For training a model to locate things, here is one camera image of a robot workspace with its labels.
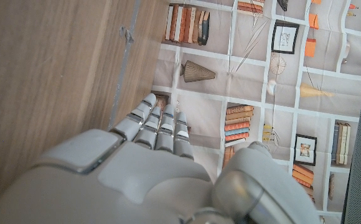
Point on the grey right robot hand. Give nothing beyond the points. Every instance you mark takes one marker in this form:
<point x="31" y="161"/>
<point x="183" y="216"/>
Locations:
<point x="121" y="183"/>

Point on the printed bookshelf backdrop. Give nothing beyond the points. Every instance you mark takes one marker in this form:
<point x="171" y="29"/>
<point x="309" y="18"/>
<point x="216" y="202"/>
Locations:
<point x="252" y="81"/>

